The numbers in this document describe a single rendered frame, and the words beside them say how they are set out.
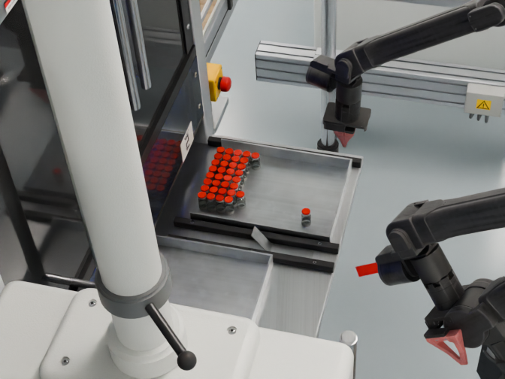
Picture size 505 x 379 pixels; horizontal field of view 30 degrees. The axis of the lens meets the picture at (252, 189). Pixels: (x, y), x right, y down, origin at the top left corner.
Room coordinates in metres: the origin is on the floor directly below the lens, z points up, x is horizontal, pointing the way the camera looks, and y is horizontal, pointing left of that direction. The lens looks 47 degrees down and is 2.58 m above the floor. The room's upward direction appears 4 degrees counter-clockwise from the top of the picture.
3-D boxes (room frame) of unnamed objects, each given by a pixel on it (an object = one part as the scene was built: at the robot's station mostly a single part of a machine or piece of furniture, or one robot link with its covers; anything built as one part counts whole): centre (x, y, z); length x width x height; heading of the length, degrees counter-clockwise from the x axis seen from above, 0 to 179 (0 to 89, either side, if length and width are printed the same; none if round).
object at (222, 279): (1.29, 0.17, 0.90); 0.34 x 0.26 x 0.04; 72
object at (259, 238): (1.39, -0.06, 0.91); 0.14 x 0.03 x 0.06; 72
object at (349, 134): (1.59, -0.22, 1.06); 0.07 x 0.07 x 0.09; 72
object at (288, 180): (1.57, -0.05, 0.90); 0.34 x 0.26 x 0.04; 71
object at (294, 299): (1.43, 0.05, 0.87); 0.70 x 0.48 x 0.02; 162
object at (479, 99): (2.27, -0.78, 0.50); 0.12 x 0.05 x 0.09; 72
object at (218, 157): (1.62, 0.10, 0.90); 0.18 x 0.02 x 0.05; 161
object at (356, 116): (1.59, -0.23, 1.13); 0.10 x 0.07 x 0.07; 72
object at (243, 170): (1.60, 0.03, 0.90); 0.18 x 0.02 x 0.05; 161
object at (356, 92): (1.59, -0.23, 1.19); 0.07 x 0.06 x 0.07; 50
